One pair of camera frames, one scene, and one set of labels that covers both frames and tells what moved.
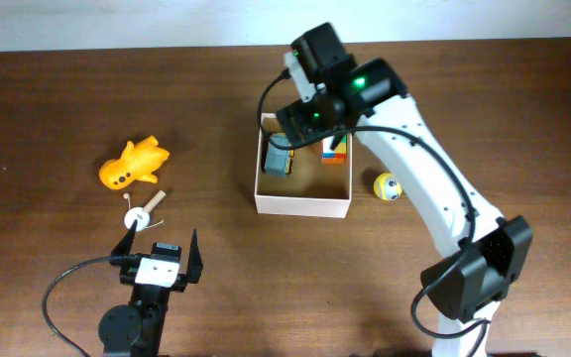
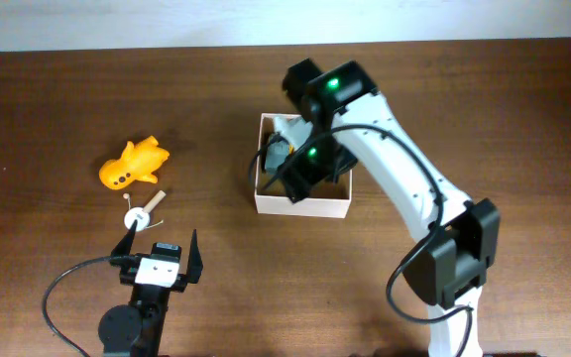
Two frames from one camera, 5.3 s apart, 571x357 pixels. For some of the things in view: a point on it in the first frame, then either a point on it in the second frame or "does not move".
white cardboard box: [311, 188] does not move
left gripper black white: [194, 263] does not move
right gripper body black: [312, 116] → [327, 159]
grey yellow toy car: [279, 160] does not move
